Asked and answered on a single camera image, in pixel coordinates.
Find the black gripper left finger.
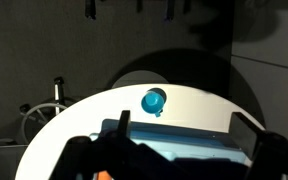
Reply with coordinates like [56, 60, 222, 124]
[50, 109, 132, 180]

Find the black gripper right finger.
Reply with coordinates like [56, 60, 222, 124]
[229, 111, 288, 180]

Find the light blue toy sink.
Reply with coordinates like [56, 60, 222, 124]
[89, 118, 252, 180]

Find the orange plastic plate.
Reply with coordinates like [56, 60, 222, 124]
[95, 170, 114, 180]

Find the grey box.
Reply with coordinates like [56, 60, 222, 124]
[0, 143, 28, 180]

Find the white ring stand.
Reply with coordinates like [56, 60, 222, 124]
[19, 76, 72, 145]

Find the blue mug with handle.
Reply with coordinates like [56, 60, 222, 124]
[140, 87, 168, 119]

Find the white table pedestal base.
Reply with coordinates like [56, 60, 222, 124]
[112, 69, 170, 90]

